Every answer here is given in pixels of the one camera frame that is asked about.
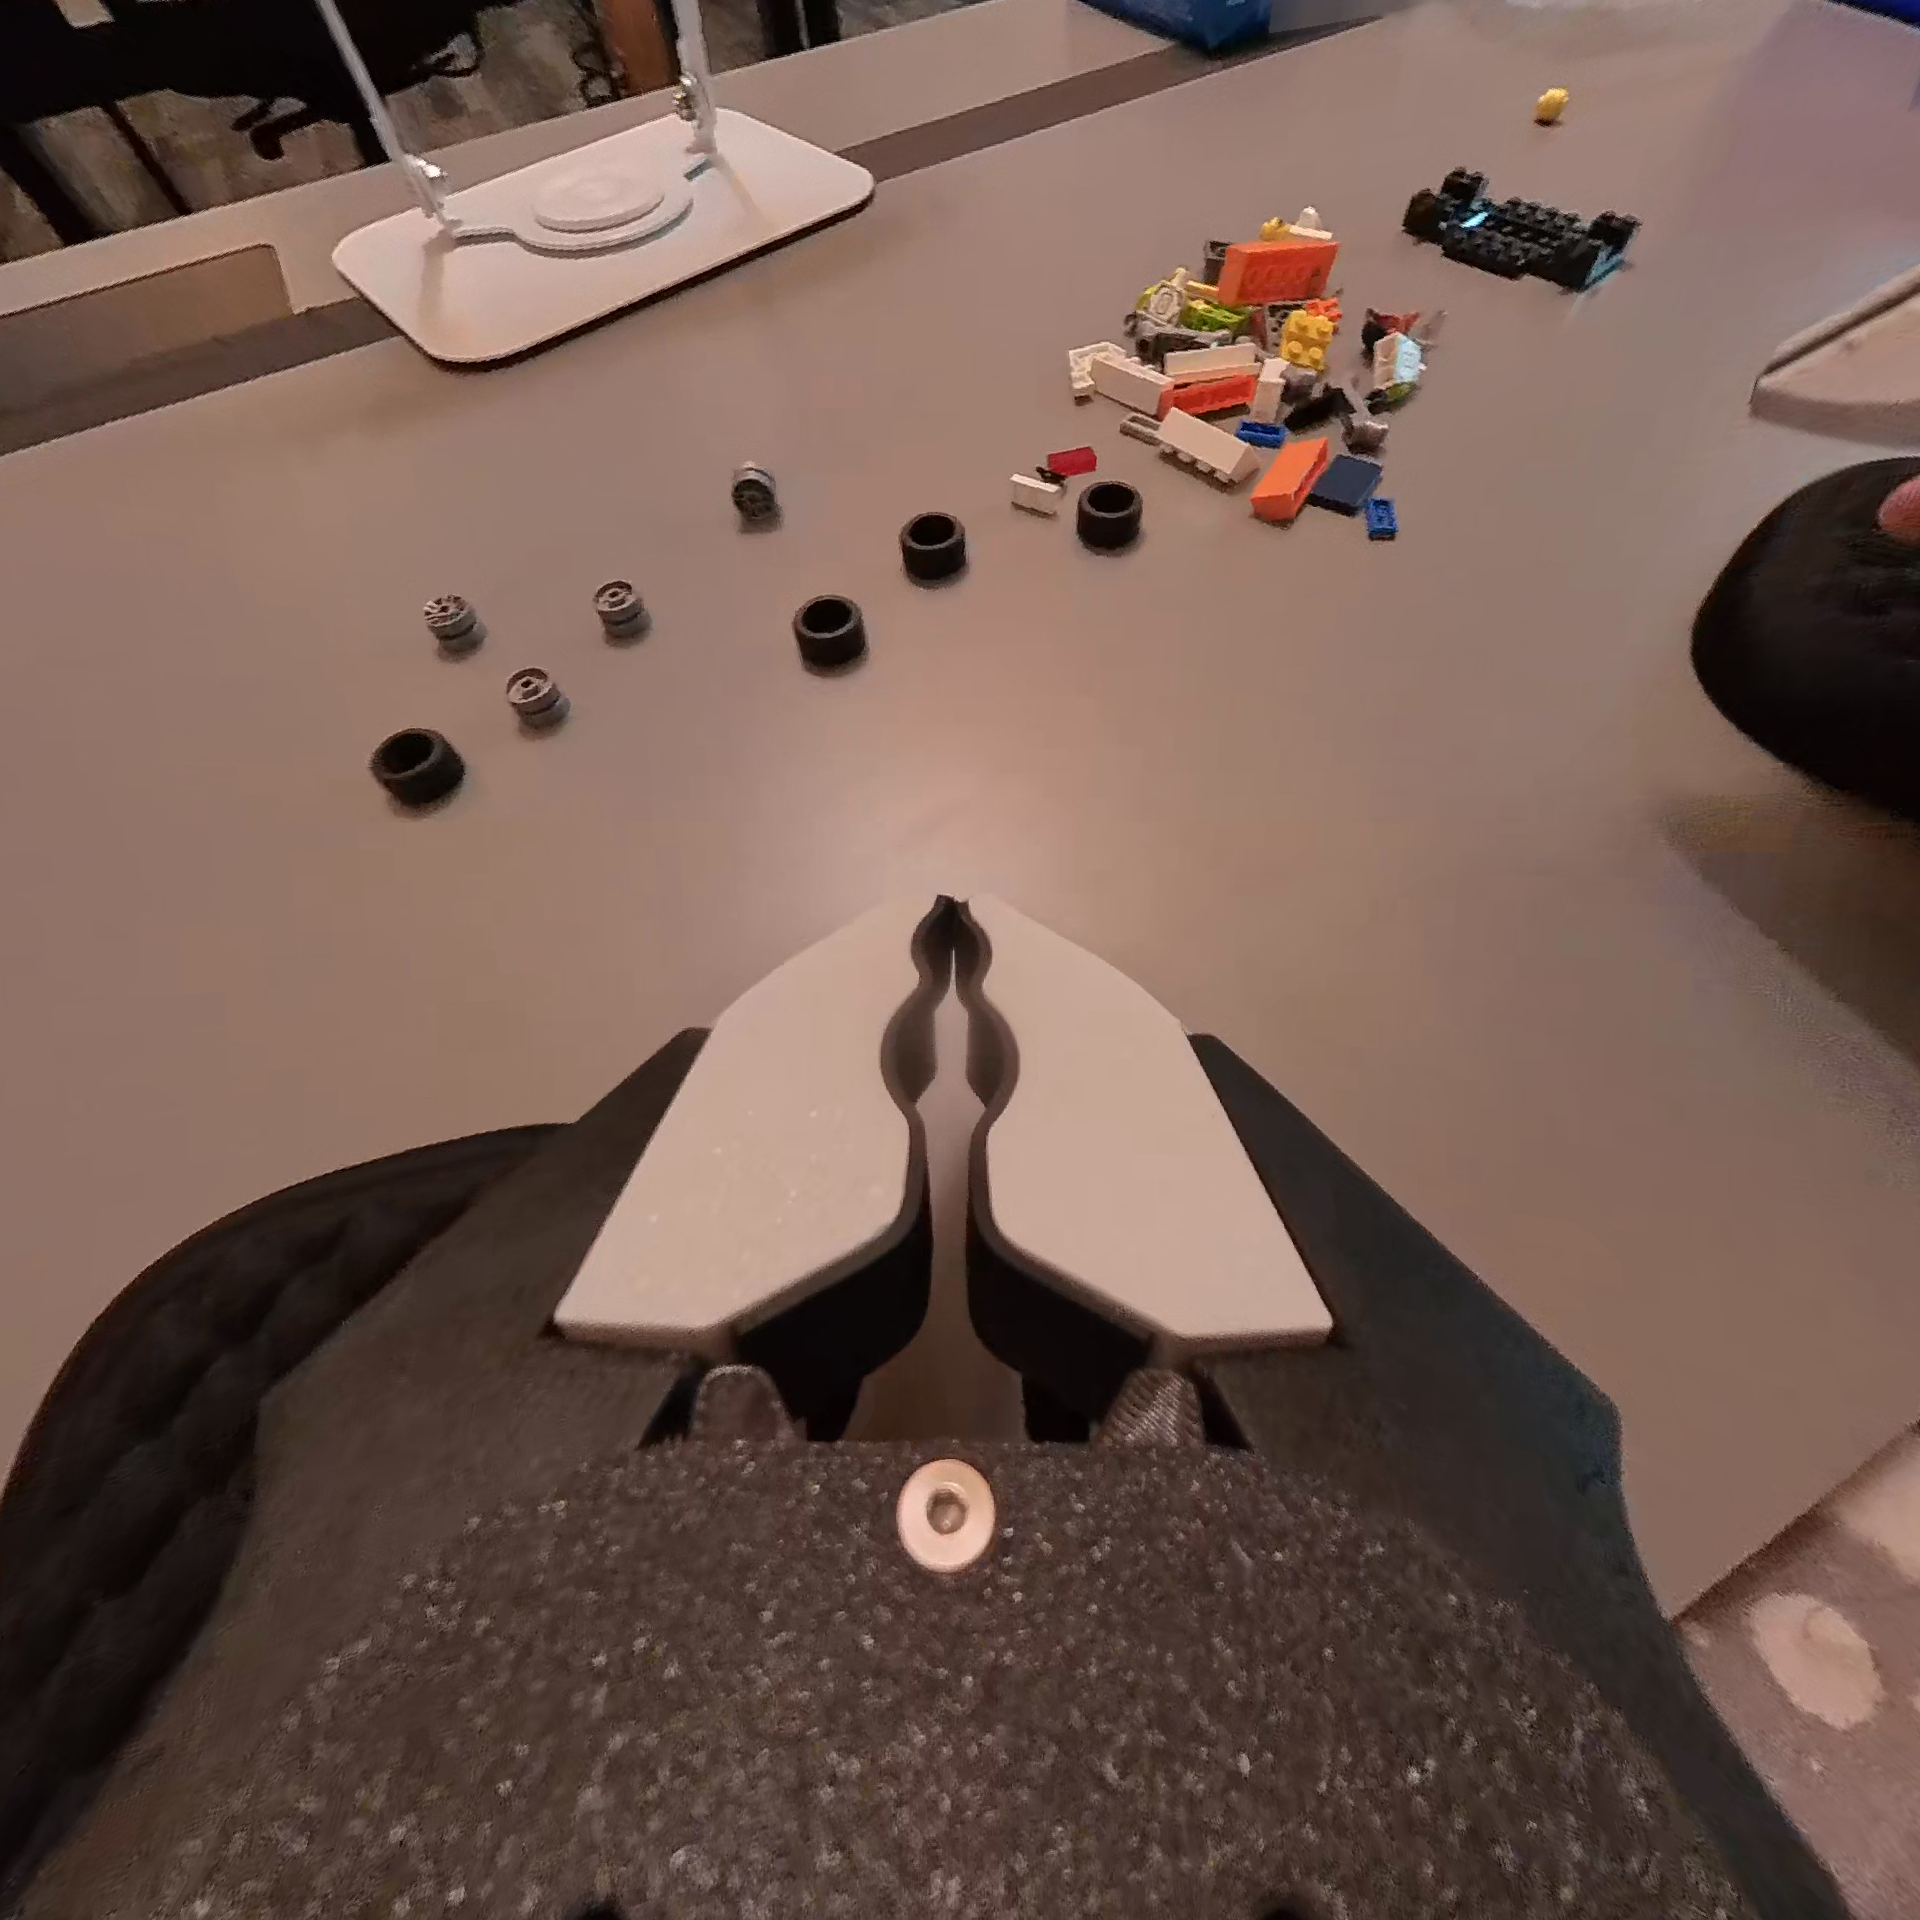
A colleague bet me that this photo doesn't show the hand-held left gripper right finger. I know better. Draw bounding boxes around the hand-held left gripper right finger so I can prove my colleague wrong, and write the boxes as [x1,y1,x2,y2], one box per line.
[950,893,1337,1363]

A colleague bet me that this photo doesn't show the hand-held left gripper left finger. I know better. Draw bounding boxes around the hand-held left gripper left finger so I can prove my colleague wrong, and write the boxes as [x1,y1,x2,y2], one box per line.
[550,895,945,1347]

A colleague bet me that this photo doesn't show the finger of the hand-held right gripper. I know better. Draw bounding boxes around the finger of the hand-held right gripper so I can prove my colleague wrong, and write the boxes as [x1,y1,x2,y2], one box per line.
[1747,263,1920,451]

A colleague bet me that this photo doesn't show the person's left forearm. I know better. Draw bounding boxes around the person's left forearm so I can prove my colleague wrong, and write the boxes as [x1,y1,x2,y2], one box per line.
[0,1118,579,1801]

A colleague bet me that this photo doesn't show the black lego chassis piece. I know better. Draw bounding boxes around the black lego chassis piece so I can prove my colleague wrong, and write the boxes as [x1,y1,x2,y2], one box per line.
[1401,166,1641,289]

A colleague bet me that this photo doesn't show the pile of lego pieces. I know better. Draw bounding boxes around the pile of lego pieces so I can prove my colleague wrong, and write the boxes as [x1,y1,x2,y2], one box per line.
[1067,207,1449,541]

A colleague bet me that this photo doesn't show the grey printed sweatshirt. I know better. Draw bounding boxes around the grey printed sweatshirt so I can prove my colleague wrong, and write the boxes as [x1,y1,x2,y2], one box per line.
[1671,1424,1920,1920]

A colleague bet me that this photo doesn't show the white stand base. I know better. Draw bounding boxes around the white stand base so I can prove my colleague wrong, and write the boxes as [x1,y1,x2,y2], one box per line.
[329,107,875,365]

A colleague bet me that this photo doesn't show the black office chair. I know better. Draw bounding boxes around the black office chair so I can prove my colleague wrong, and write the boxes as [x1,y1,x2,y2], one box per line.
[223,0,489,159]

